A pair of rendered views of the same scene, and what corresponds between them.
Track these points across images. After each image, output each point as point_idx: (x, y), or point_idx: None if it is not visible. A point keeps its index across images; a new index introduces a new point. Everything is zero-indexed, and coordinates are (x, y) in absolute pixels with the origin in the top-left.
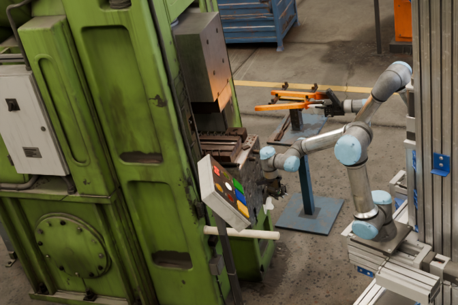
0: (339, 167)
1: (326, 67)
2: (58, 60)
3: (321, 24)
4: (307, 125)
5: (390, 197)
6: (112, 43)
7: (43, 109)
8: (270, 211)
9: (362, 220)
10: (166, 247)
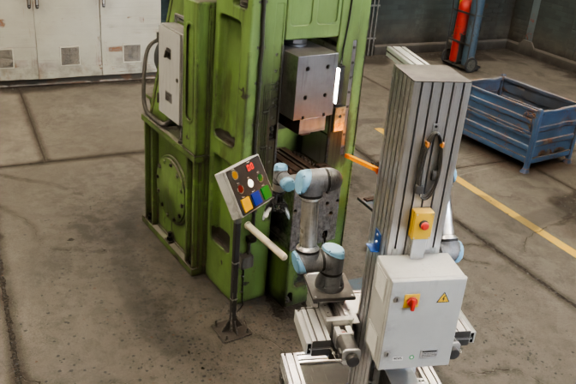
0: None
1: (546, 206)
2: (195, 30)
3: None
4: None
5: (339, 254)
6: (237, 35)
7: (182, 66)
8: (353, 272)
9: (297, 252)
10: (224, 226)
